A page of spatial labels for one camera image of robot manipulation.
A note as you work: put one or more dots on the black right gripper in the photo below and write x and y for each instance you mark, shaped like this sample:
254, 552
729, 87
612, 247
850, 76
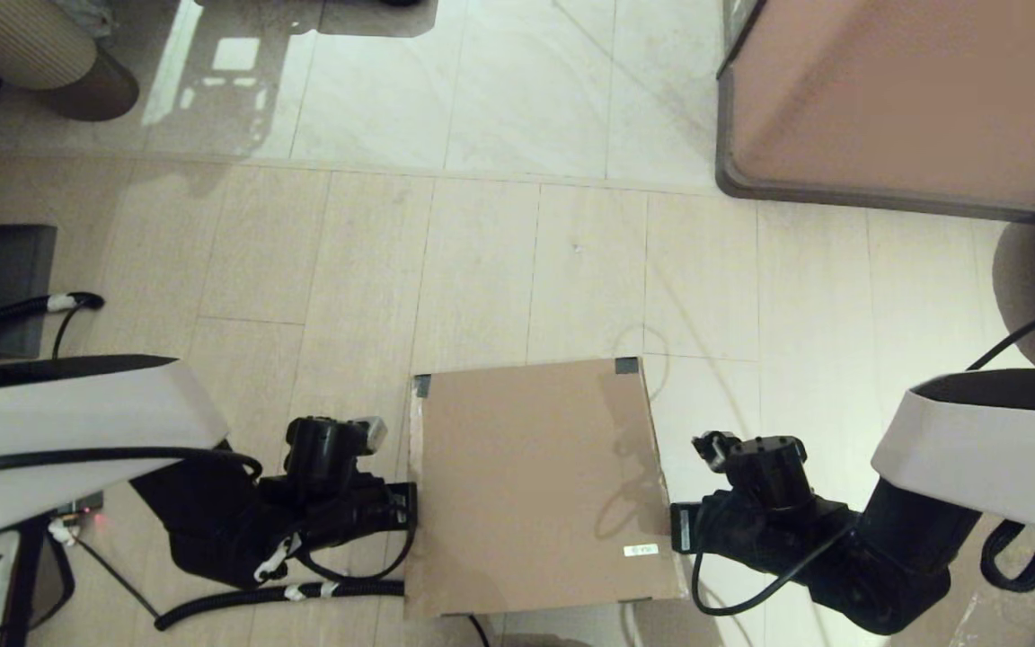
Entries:
715, 530

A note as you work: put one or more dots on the beige ribbed round pouf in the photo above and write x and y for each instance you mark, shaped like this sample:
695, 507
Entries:
5, 36

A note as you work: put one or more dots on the white tape wad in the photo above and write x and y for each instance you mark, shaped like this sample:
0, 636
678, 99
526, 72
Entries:
59, 532

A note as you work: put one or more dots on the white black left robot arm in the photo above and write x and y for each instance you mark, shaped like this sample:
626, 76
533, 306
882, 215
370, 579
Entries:
50, 422

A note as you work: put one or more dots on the brown cardboard shoe box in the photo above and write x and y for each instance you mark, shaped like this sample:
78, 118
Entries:
535, 485

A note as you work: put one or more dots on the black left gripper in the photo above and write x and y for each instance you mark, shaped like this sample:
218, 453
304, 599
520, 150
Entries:
365, 512

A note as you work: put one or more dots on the grey crumpled cloth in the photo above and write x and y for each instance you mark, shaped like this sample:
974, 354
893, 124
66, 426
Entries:
86, 13

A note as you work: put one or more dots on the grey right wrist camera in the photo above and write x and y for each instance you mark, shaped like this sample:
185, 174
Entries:
713, 449

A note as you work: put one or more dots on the pink cabinet with grey rim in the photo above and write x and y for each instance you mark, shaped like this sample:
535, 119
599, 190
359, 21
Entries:
913, 90

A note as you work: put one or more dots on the brown seat with black rim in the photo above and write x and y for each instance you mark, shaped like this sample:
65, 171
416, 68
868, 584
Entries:
48, 575

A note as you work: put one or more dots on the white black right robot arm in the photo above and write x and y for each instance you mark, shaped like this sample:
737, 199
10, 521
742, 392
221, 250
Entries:
976, 440

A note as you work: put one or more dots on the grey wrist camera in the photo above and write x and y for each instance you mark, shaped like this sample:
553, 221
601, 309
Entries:
713, 449
375, 434

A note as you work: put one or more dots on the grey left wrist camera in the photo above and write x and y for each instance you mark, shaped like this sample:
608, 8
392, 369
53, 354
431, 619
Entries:
375, 434

